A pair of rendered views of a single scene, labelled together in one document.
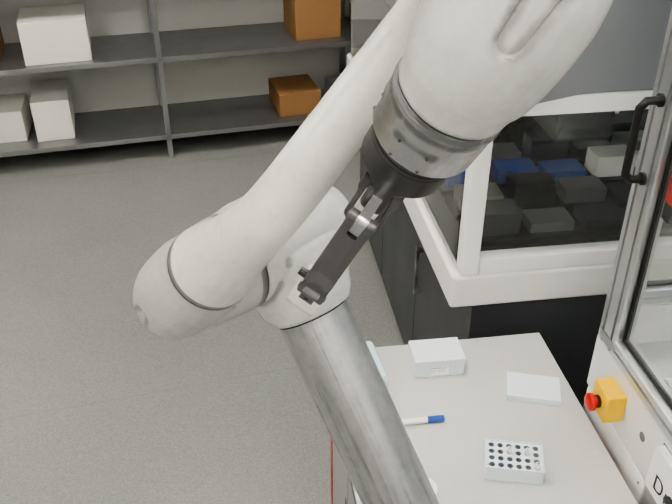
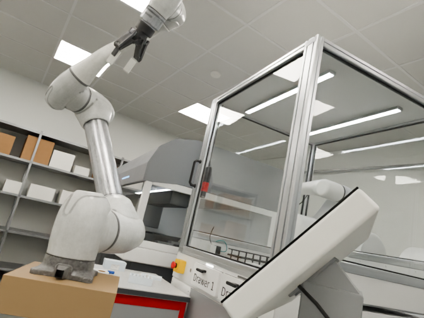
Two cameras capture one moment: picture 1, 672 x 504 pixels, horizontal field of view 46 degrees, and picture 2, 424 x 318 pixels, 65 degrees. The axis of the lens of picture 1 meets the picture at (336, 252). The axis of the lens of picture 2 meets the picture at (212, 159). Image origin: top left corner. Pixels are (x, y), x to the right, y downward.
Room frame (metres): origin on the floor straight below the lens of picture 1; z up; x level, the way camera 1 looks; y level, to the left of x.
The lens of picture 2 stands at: (-0.67, -0.10, 1.06)
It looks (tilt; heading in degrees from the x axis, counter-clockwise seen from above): 13 degrees up; 344
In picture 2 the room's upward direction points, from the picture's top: 12 degrees clockwise
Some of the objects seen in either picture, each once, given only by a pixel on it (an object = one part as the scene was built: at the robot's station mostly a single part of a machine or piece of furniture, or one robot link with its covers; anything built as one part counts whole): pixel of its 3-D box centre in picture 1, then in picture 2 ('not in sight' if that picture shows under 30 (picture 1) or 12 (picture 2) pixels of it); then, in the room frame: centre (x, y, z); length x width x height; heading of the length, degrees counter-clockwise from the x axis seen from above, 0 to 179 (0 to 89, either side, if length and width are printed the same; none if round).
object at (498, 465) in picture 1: (513, 461); (141, 279); (1.21, -0.38, 0.78); 0.12 x 0.08 x 0.04; 82
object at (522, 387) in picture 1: (532, 388); (151, 276); (1.45, -0.48, 0.77); 0.13 x 0.09 x 0.02; 80
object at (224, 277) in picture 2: not in sight; (237, 293); (0.66, -0.70, 0.87); 0.29 x 0.02 x 0.11; 8
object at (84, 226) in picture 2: not in sight; (83, 223); (0.55, -0.05, 1.02); 0.18 x 0.16 x 0.22; 138
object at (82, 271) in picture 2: not in sight; (67, 265); (0.52, -0.04, 0.89); 0.22 x 0.18 x 0.06; 175
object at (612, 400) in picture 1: (607, 400); (179, 265); (1.30, -0.60, 0.88); 0.07 x 0.05 x 0.07; 8
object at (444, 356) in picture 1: (436, 357); (114, 264); (1.55, -0.25, 0.79); 0.13 x 0.09 x 0.05; 97
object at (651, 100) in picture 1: (640, 141); (194, 172); (1.40, -0.58, 1.45); 0.05 x 0.03 x 0.19; 98
